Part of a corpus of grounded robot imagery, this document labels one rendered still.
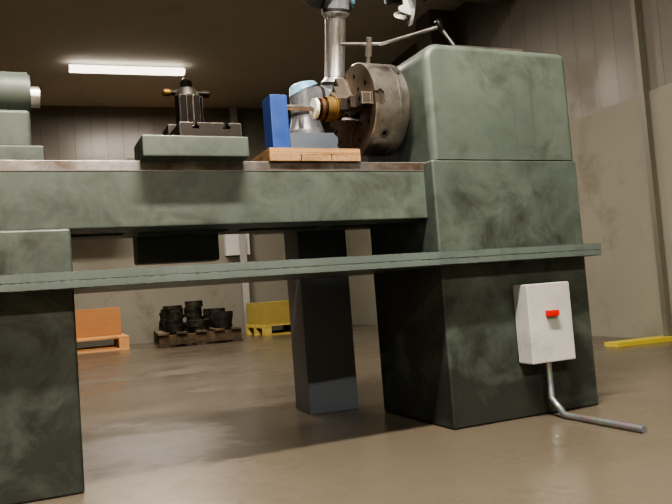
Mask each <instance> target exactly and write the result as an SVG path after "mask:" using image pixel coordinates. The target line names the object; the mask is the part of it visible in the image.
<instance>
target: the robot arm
mask: <svg viewBox="0 0 672 504"><path fill-rule="evenodd" d="M302 1H303V2H304V3H305V4H306V5H308V6H310V7H312V8H318V9H322V16H323V17H324V18H325V76H324V79H323V80H322V81H321V86H317V82H316V81H313V80H308V81H302V82H298V83H295V84H293V85H292V86H291V87H290V89H289V98H290V104H296V105H310V101H311V99H312V98H317V97H324V96H329V95H330V93H331V92H332V89H333V87H332V86H333V83H334V80H335V78H342V79H344V77H345V46H341V43H342V42H345V40H346V18H347V17H348V16H349V15H350V12H351V11H352V10H353V9H354V4H355V0H302ZM384 4H385V5H391V4H394V5H396V4H399V5H398V11H397V12H395V13H394V17H395V18H397V19H400V20H403V21H405V22H406V24H407V25H408V26H410V27H411V26H412V24H413V22H414V17H415V8H416V0H386V1H385V0H384ZM289 133H325V131H324V129H323V127H322V124H321V122H320V120H316V119H312V118H311V116H310V112H309V111H292V110H291V124H290V129H289Z"/></svg>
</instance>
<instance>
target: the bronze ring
mask: <svg viewBox="0 0 672 504"><path fill-rule="evenodd" d="M317 98H318V100H319V102H320V114H319V116H318V118H316V120H322V121H323V122H331V123H335V122H336V121H337V119H342V118H343V116H344V114H345V112H339V111H340V106H339V100H338V98H337V96H335V95H332V96H324V97H317Z"/></svg>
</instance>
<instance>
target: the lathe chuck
mask: <svg viewBox="0 0 672 504"><path fill-rule="evenodd" d="M345 78H346V80H347V83H348V85H349V87H350V90H351V92H352V95H353V96H356V95H357V94H359V93H360V92H374V91H378V89H381V91H383V100H384V102H383V103H382V104H380V102H375V103H374V104H372V105H371V106H369V107H368V108H366V109H365V110H363V111H362V112H360V113H356V112H345V114H344V116H343V117H348V118H353V119H354V118H355V119H359V121H358V123H356V126H355V133H354V140H353V148H352V149H360V156H382V155H383V154H385V153H386V152H387V151H388V150H389V149H390V147H391V145H392V144H393V142H394V139H395V137H396V134H397V130H398V126H399V121H400V109H401V103H400V92H399V87H398V83H397V80H396V77H395V75H394V73H393V72H392V70H391V69H390V68H389V67H388V66H386V65H384V64H373V63H355V64H353V65H352V66H351V67H350V68H349V69H348V70H347V72H346V73H345ZM383 129H388V130H389V134H388V136H386V137H384V138H383V137H381V136H380V133H381V131H382V130H383Z"/></svg>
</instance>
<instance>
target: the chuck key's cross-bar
mask: <svg viewBox="0 0 672 504"><path fill-rule="evenodd" d="M437 29H438V27H437V26H434V27H431V28H427V29H424V30H421V31H417V32H414V33H410V34H407V35H404V36H400V37H397V38H394V39H390V40H387V41H383V42H371V45H372V46H382V45H386V44H390V43H393V42H396V41H400V40H403V39H407V38H410V37H413V36H417V35H420V34H424V33H427V32H430V31H434V30H437ZM341 46H366V42H342V43H341Z"/></svg>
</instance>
